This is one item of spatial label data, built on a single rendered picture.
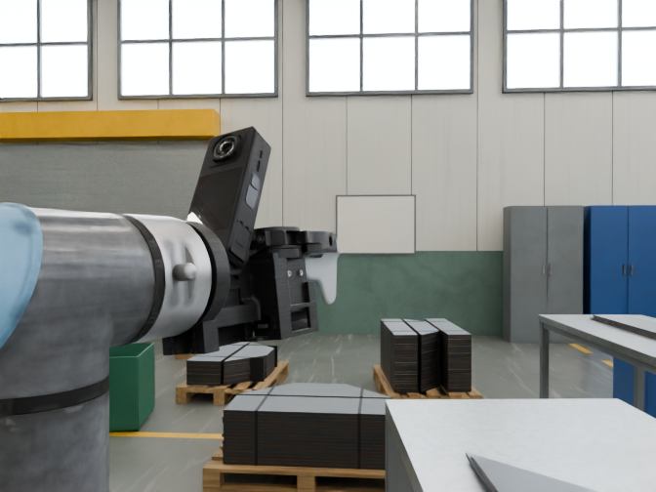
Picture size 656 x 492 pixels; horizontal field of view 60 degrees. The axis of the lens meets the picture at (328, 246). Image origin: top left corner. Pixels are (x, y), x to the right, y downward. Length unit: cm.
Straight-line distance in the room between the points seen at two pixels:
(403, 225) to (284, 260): 844
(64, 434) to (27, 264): 8
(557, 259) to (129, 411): 611
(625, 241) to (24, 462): 880
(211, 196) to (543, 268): 821
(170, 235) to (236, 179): 9
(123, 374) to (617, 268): 671
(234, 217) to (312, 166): 858
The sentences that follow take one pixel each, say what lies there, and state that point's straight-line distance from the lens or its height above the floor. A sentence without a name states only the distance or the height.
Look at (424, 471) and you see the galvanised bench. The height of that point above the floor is 105.
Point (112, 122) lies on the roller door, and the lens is 950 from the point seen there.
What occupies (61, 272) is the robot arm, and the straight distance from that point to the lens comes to 28.
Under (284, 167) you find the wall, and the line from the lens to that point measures 902.
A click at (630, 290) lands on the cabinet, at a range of 901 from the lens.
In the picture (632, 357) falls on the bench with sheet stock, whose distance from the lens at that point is 309.
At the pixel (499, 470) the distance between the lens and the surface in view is 106.
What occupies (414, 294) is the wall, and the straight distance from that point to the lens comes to 891.
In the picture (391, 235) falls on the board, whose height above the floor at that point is 153.
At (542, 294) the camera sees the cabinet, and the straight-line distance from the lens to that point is 860.
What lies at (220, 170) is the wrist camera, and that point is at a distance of 43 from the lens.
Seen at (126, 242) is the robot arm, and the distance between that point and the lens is 31.
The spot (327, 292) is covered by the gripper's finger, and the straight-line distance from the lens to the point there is 49.
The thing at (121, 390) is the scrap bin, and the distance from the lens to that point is 469.
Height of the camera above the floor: 146
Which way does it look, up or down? 1 degrees down
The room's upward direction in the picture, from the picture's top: straight up
